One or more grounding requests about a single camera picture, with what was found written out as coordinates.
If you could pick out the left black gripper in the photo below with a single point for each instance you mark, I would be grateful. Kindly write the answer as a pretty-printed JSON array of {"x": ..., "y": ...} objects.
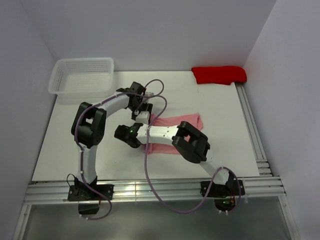
[{"x": 149, "y": 108}]

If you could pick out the pink t shirt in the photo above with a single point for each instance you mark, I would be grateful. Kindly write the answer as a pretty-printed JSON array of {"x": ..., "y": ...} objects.
[{"x": 157, "y": 148}]

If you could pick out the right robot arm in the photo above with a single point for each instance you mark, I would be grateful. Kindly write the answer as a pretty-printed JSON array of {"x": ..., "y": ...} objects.
[{"x": 191, "y": 144}]

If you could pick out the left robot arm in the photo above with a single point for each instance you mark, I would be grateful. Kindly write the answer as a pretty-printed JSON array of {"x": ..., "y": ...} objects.
[{"x": 88, "y": 127}]

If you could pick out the white plastic basket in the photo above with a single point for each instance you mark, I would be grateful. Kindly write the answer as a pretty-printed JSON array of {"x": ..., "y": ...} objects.
[{"x": 83, "y": 78}]

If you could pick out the red folded t shirt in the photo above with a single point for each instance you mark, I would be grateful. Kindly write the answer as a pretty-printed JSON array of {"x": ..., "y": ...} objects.
[{"x": 221, "y": 75}]

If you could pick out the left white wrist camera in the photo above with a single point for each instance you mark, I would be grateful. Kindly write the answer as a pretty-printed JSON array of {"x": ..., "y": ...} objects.
[{"x": 148, "y": 94}]

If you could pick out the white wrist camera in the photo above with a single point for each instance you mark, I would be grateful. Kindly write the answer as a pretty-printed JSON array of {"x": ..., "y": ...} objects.
[
  {"x": 148, "y": 94},
  {"x": 143, "y": 117}
]

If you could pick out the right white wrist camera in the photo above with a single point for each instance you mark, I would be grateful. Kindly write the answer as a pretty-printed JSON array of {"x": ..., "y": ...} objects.
[{"x": 143, "y": 117}]

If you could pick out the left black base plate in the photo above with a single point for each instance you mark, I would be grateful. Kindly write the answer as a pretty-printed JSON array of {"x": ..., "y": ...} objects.
[{"x": 76, "y": 194}]

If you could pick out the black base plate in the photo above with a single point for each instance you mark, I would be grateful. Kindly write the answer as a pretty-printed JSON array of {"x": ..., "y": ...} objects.
[
  {"x": 76, "y": 194},
  {"x": 222, "y": 191}
]

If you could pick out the aluminium front rail frame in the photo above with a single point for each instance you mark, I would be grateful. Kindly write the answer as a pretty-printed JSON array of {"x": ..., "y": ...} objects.
[{"x": 56, "y": 192}]

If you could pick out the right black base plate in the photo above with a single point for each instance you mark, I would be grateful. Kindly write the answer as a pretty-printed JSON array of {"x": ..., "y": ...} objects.
[{"x": 222, "y": 191}]

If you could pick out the aluminium right side rail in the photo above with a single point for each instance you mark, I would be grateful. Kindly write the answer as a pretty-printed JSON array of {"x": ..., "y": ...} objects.
[{"x": 257, "y": 146}]

